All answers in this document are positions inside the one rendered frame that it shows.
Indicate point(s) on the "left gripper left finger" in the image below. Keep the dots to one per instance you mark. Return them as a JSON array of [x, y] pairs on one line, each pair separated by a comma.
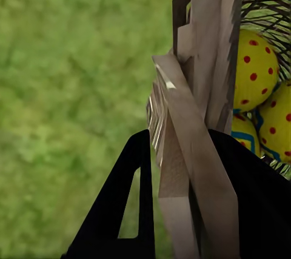
[[98, 235]]

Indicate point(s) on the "wicker basket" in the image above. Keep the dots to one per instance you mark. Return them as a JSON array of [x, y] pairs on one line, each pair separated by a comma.
[[193, 92]]

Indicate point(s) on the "easter egg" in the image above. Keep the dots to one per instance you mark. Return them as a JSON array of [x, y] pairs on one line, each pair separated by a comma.
[[245, 132], [256, 72], [272, 120]]

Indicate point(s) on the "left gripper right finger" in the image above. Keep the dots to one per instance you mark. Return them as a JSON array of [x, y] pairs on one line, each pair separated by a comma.
[[264, 200]]

